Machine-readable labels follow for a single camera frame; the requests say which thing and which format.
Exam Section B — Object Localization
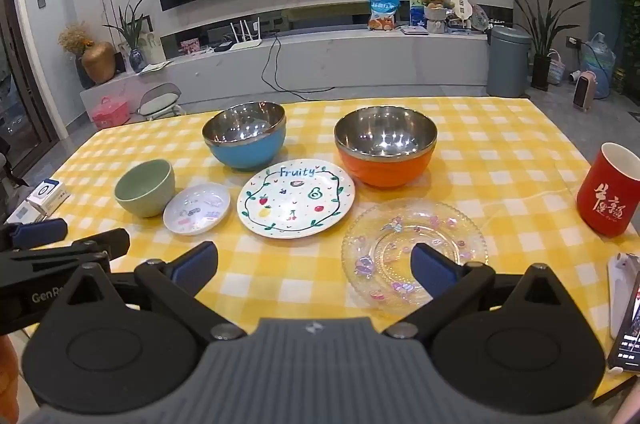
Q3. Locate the leafy green plant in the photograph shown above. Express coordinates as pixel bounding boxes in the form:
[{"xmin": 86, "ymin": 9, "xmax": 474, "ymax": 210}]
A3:
[{"xmin": 605, "ymin": 0, "xmax": 640, "ymax": 97}]

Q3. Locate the grey notebook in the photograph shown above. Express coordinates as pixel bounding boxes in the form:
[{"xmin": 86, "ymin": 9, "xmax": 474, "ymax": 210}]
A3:
[{"xmin": 5, "ymin": 201, "xmax": 48, "ymax": 225}]

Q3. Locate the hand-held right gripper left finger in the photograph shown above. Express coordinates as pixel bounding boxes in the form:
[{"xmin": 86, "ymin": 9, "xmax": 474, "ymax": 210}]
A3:
[{"xmin": 60, "ymin": 241, "xmax": 248, "ymax": 340}]

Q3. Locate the glass sliding door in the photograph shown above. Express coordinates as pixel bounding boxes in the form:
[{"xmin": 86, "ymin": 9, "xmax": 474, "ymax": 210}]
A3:
[{"xmin": 0, "ymin": 0, "xmax": 66, "ymax": 155}]

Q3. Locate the grey folding chair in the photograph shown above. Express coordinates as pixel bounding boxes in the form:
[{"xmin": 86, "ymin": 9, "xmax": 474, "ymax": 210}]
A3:
[{"xmin": 136, "ymin": 82, "xmax": 187, "ymax": 119}]

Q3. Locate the yellow checked tablecloth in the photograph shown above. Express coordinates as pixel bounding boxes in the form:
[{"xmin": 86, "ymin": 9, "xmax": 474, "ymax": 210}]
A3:
[{"xmin": 4, "ymin": 98, "xmax": 640, "ymax": 405}]

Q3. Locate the woven basket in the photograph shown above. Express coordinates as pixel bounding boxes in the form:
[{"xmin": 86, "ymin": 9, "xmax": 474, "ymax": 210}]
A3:
[{"xmin": 547, "ymin": 48, "xmax": 566, "ymax": 85}]

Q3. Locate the dried flower bunch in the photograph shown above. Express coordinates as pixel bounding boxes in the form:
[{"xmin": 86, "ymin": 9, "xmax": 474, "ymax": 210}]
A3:
[{"xmin": 58, "ymin": 22, "xmax": 93, "ymax": 54}]

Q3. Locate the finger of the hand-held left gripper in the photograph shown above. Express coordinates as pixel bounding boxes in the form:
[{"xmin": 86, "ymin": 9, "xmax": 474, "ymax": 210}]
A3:
[
  {"xmin": 0, "ymin": 228, "xmax": 131, "ymax": 275},
  {"xmin": 0, "ymin": 218, "xmax": 68, "ymax": 251}
]

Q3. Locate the grey trash bin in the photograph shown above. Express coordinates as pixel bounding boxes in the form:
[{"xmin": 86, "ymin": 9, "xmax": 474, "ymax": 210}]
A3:
[{"xmin": 486, "ymin": 25, "xmax": 532, "ymax": 98}]

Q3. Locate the black cable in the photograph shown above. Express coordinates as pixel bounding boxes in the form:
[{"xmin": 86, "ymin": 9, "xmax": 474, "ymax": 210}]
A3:
[{"xmin": 260, "ymin": 31, "xmax": 321, "ymax": 93}]

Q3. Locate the white picture frame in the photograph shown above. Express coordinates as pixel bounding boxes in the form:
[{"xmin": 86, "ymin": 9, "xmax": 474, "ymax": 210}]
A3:
[{"xmin": 142, "ymin": 31, "xmax": 166, "ymax": 65}]

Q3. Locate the green ceramic bowl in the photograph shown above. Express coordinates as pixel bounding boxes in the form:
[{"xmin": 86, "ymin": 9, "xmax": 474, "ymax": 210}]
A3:
[{"xmin": 114, "ymin": 159, "xmax": 176, "ymax": 218}]

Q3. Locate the white plastic case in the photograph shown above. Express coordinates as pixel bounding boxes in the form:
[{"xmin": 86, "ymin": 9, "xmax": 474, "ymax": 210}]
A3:
[{"xmin": 607, "ymin": 253, "xmax": 640, "ymax": 340}]

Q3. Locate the green plant in blue vase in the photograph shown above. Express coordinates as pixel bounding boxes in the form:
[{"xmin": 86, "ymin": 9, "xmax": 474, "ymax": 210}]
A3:
[{"xmin": 103, "ymin": 0, "xmax": 152, "ymax": 73}]

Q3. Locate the blue water jug in bag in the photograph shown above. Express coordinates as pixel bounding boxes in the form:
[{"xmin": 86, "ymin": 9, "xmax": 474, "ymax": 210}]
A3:
[{"xmin": 581, "ymin": 32, "xmax": 617, "ymax": 99}]

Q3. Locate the blue snack bag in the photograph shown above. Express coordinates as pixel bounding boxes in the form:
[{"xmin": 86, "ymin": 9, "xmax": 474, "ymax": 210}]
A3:
[{"xmin": 367, "ymin": 0, "xmax": 402, "ymax": 31}]

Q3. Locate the white hand fan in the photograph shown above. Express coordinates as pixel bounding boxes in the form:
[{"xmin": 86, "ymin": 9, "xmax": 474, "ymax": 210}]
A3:
[{"xmin": 450, "ymin": 0, "xmax": 472, "ymax": 29}]

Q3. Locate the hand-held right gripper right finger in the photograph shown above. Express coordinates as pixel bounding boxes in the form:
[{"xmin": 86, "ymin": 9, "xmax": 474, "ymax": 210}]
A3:
[{"xmin": 382, "ymin": 241, "xmax": 581, "ymax": 340}]

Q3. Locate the white box with blue print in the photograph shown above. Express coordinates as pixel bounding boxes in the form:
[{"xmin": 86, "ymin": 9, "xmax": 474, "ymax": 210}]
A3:
[{"xmin": 27, "ymin": 179, "xmax": 68, "ymax": 213}]

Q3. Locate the orange steel bowl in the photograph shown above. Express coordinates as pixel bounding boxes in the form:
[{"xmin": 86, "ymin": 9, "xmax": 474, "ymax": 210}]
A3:
[{"xmin": 334, "ymin": 106, "xmax": 438, "ymax": 188}]

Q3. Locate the beige space heater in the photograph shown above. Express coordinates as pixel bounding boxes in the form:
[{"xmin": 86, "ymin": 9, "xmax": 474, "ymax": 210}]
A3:
[{"xmin": 572, "ymin": 72, "xmax": 598, "ymax": 112}]

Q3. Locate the black smartphone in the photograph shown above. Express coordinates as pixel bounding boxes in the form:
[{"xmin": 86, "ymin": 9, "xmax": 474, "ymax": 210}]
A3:
[{"xmin": 606, "ymin": 276, "xmax": 640, "ymax": 375}]

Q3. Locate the gold vase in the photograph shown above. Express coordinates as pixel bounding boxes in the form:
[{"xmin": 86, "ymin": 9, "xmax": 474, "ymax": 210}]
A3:
[{"xmin": 81, "ymin": 41, "xmax": 117, "ymax": 85}]

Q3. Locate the small white printed plate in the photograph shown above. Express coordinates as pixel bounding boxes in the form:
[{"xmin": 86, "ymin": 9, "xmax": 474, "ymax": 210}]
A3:
[{"xmin": 163, "ymin": 183, "xmax": 231, "ymax": 236}]

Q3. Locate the red cup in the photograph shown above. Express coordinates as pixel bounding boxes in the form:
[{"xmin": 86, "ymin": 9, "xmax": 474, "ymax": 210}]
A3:
[{"xmin": 576, "ymin": 142, "xmax": 640, "ymax": 238}]

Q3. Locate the white router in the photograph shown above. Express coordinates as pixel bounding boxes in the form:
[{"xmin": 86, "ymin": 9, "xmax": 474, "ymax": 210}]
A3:
[{"xmin": 229, "ymin": 18, "xmax": 263, "ymax": 51}]

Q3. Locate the tall plant in black pot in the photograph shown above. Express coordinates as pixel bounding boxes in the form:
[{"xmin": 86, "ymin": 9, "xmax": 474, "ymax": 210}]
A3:
[{"xmin": 502, "ymin": 0, "xmax": 586, "ymax": 92}]

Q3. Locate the blue steel bowl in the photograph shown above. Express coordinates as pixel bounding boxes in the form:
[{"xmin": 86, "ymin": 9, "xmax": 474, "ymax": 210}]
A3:
[{"xmin": 202, "ymin": 102, "xmax": 288, "ymax": 170}]

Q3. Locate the white fruit-print plate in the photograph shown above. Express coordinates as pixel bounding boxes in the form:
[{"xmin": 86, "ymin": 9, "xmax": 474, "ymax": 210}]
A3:
[{"xmin": 236, "ymin": 164, "xmax": 356, "ymax": 238}]

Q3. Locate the clear glass plate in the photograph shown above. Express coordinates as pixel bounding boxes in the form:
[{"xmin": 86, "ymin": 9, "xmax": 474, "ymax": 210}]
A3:
[{"xmin": 341, "ymin": 199, "xmax": 489, "ymax": 312}]

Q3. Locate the pink plastic basket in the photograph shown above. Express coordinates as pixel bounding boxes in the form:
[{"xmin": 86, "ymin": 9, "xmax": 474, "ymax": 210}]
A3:
[{"xmin": 90, "ymin": 96, "xmax": 131, "ymax": 129}]

